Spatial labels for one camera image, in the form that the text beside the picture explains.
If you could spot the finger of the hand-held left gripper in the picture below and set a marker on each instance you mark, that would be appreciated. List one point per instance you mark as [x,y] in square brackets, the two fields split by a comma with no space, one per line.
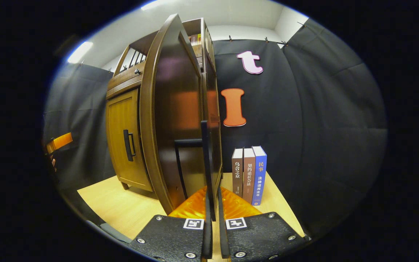
[61,141]

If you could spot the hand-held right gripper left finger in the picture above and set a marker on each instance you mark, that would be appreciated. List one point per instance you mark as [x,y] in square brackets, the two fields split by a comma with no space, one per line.
[208,236]

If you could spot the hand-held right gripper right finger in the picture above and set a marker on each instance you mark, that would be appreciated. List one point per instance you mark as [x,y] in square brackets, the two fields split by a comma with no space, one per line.
[223,236]

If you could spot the wooden cabinet door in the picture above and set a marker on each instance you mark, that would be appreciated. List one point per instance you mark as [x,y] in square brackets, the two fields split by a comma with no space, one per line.
[173,109]
[120,138]

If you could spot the wooden double-door shoe cabinet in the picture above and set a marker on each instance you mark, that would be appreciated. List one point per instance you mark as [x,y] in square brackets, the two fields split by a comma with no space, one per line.
[146,40]

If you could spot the wooden cabinet drawer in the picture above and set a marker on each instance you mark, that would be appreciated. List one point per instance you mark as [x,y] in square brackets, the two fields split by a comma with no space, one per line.
[122,82]

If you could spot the grey-brown book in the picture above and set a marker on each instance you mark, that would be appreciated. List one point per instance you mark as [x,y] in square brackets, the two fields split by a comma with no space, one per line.
[237,174]

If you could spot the reddish brown book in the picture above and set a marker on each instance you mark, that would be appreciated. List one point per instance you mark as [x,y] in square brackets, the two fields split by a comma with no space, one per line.
[248,174]

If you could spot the blue book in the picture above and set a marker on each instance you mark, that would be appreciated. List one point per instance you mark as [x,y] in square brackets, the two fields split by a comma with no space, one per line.
[259,174]

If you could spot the small ceiling light panel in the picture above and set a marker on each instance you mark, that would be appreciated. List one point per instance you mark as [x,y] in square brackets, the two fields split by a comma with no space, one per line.
[80,52]

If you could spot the black backdrop cloth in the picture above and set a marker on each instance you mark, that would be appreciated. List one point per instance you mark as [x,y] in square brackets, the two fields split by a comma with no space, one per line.
[322,127]

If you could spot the large ceiling light panel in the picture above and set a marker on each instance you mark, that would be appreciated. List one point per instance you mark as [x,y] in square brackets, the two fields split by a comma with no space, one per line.
[155,4]

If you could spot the beige spine book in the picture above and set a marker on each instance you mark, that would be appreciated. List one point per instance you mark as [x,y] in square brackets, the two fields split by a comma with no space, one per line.
[192,40]

